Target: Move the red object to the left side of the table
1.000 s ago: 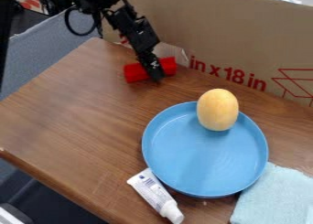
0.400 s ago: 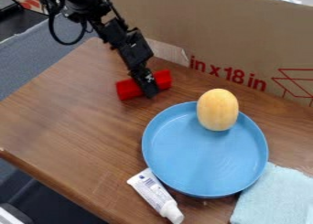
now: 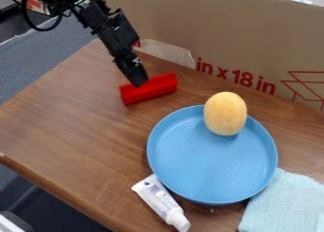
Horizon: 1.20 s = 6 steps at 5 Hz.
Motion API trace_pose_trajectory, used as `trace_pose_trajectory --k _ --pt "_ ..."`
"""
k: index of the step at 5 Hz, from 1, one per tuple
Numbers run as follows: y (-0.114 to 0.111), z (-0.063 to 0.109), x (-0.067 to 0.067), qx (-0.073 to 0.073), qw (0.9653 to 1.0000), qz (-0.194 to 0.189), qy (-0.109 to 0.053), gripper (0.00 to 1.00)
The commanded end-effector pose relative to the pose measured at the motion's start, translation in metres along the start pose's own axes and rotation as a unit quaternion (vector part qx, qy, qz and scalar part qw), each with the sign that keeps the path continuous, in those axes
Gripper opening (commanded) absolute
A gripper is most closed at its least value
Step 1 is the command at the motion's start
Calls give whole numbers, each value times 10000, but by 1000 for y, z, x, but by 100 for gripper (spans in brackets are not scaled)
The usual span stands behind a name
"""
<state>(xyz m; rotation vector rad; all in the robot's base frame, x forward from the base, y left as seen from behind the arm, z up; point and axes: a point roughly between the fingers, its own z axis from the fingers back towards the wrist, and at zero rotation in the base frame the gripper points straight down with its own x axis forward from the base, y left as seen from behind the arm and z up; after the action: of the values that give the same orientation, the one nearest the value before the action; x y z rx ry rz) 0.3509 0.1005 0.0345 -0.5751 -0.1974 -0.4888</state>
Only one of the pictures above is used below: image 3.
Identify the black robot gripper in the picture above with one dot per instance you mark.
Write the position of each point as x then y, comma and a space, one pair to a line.
118, 35

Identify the red rectangular block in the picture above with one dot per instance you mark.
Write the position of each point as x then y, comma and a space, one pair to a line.
159, 85

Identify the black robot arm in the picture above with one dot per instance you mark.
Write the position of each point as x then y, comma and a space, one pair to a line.
81, 8

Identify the grey fabric panel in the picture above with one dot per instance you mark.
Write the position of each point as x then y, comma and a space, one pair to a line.
29, 54

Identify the yellow potato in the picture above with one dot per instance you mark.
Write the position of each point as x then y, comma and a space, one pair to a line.
225, 113

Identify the blue round plate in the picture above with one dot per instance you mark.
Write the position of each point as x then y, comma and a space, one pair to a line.
207, 168

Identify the white cream tube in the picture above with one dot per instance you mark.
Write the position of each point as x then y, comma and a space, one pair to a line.
159, 200

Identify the light blue towel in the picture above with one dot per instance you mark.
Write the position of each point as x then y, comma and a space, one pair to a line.
288, 207

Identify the cardboard box wall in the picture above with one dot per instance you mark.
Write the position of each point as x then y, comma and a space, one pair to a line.
261, 43

